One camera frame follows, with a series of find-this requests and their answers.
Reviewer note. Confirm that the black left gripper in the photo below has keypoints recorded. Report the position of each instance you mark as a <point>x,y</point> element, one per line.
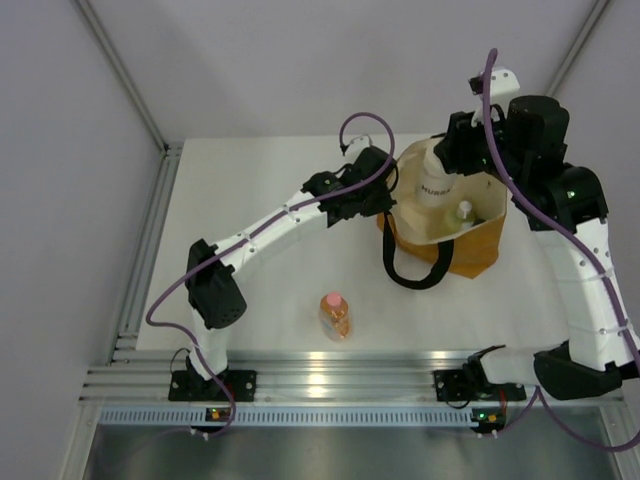
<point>383,204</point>

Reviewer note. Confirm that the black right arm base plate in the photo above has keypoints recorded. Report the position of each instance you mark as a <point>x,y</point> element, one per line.
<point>456,387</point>

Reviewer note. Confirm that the slotted grey cable duct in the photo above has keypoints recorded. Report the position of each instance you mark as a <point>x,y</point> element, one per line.
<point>202,416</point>

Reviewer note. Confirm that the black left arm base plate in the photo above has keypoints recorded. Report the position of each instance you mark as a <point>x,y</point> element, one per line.
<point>187,386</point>

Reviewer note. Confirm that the aluminium frame rail left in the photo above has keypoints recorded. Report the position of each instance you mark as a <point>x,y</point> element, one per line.
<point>132,307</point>

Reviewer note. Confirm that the aluminium frame post right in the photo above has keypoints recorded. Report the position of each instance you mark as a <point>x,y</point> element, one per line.
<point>576,46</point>

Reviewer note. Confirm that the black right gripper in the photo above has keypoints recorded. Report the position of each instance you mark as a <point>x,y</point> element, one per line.
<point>453,149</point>

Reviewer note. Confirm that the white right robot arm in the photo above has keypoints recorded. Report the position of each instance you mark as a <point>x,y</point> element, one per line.
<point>566,211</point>

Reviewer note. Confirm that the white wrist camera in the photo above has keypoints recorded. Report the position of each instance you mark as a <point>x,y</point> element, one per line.
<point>356,145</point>
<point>504,85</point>

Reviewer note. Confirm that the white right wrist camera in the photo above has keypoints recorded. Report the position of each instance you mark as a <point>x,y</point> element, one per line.
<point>504,85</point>

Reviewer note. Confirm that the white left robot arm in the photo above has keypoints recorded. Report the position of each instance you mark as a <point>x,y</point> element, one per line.
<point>214,292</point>

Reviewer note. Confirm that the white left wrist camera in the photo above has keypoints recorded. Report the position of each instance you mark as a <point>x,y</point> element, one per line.
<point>356,145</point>

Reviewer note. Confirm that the white cream bottle beige cap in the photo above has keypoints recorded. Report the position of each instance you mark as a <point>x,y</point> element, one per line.
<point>435,184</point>

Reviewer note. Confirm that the orange liquid bottle pink cap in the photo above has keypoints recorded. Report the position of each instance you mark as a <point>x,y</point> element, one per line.
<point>334,315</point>

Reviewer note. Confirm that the aluminium front rail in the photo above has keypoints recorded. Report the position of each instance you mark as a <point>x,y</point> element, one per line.
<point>284,377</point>

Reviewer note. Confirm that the green lotion pump bottle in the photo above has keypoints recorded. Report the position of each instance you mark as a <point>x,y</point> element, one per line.
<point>460,218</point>

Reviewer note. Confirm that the orange canvas bag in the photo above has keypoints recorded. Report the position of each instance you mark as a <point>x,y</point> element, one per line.
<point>418,230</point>

